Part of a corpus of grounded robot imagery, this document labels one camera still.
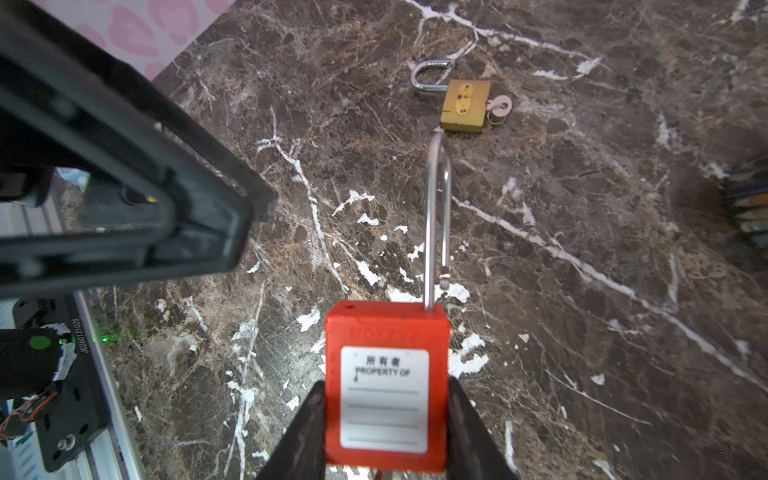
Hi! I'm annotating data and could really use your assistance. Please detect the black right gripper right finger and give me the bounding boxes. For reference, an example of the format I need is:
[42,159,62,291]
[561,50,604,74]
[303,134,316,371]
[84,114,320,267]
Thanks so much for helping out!
[446,377,518,480]

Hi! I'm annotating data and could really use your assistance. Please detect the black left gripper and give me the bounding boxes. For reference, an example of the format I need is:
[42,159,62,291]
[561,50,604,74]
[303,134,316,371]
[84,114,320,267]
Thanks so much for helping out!
[1,1,278,298]

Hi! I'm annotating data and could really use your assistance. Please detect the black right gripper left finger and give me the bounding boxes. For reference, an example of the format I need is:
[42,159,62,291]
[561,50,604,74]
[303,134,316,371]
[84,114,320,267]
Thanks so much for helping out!
[256,381,326,480]

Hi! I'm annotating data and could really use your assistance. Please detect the red safety padlock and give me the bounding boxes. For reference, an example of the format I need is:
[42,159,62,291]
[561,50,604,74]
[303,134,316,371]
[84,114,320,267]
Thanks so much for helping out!
[325,133,452,473]

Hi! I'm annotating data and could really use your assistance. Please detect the brass padlock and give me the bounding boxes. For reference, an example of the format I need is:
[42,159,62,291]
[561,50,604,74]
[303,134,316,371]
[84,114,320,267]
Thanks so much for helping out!
[410,59,491,133]

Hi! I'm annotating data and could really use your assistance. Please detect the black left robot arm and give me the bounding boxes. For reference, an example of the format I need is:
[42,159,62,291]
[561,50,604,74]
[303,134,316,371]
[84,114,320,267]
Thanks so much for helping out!
[1,1,278,472]

